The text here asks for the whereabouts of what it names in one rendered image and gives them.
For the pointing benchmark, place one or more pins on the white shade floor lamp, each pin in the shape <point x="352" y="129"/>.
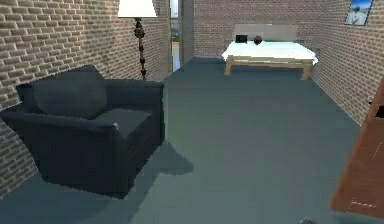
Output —
<point x="139" y="36"/>

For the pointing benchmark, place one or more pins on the tall narrow window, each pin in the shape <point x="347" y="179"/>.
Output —
<point x="174" y="33"/>

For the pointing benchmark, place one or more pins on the black laptop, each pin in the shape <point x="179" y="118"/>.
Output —
<point x="241" y="38"/>

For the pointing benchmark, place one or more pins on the dark brown ball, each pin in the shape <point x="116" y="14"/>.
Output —
<point x="257" y="40"/>

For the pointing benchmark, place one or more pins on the dark blue armchair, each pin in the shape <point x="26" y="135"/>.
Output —
<point x="83" y="133"/>

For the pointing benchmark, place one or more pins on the brown wooden room door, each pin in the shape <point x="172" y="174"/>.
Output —
<point x="363" y="173"/>

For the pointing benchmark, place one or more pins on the white bed with wooden frame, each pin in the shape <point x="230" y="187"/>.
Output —
<point x="270" y="51"/>

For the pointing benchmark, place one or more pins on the framed blue wall picture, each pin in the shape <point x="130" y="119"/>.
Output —
<point x="358" y="11"/>

